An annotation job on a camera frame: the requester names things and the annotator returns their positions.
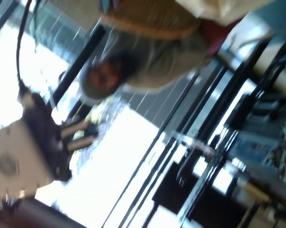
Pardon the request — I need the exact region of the person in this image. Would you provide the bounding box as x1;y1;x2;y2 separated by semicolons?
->
81;0;231;100

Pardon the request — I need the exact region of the black camera cable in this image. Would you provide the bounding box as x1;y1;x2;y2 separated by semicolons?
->
15;0;39;95

